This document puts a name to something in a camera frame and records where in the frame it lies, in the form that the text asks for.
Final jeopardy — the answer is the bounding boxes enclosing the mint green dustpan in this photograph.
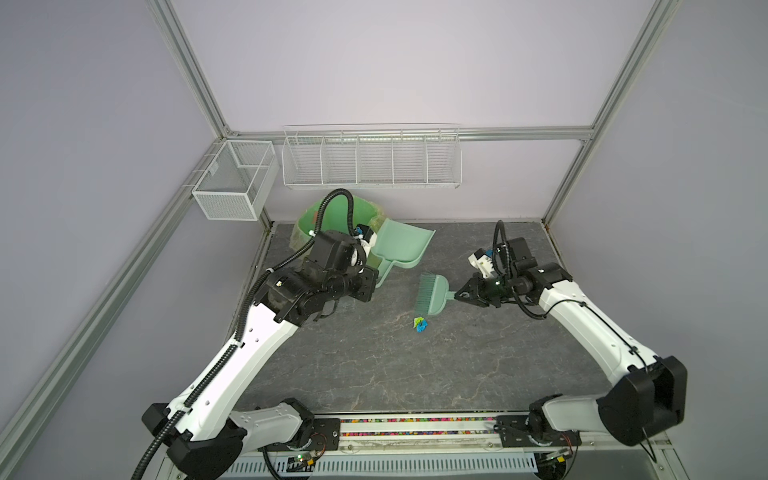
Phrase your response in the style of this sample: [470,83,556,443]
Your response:
[371,219,435,288]

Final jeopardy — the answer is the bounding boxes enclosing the mint green hand brush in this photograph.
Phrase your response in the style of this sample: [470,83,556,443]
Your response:
[414,272,455,317]

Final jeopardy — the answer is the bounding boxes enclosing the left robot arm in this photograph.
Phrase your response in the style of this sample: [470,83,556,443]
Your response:
[132,188,378,479]

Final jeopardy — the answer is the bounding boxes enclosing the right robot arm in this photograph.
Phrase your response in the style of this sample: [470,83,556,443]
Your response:
[454,221,688,446]

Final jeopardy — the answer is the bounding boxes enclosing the blue green scraps front left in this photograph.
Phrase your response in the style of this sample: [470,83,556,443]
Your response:
[413,317,428,332]

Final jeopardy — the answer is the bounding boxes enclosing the yellow-green plastic bin liner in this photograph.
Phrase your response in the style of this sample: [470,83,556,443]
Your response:
[290,195,388,253]

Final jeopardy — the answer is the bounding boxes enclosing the green trash bin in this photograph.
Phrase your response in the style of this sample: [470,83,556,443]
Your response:
[298,195,385,271]

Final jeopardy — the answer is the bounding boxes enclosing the small white mesh basket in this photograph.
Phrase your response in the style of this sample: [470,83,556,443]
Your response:
[192,140,279,221]

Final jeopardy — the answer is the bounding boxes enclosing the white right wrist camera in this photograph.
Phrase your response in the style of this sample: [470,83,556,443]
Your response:
[468,249,496,279]

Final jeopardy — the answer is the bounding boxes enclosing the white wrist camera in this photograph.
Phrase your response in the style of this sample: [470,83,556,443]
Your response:
[468,249,496,279]
[353,224,377,257]

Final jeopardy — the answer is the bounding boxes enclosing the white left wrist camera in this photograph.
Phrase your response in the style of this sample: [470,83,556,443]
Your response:
[353,224,377,257]

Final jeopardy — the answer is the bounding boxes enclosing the long white wire basket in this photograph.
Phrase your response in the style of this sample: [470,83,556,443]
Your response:
[281,123,463,189]

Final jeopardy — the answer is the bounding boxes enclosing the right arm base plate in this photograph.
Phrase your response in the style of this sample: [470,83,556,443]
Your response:
[494,414,582,448]

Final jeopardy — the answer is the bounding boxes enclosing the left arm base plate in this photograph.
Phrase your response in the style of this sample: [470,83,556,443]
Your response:
[266,417,341,452]

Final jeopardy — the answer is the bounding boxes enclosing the aluminium front rail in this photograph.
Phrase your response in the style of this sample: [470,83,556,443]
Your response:
[167,411,673,457]

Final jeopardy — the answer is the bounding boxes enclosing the white vented cable duct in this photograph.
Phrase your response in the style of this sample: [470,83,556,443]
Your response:
[221,453,538,480]

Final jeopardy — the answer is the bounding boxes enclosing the aluminium frame profiles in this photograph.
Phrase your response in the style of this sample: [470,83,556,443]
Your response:
[1,1,680,479]

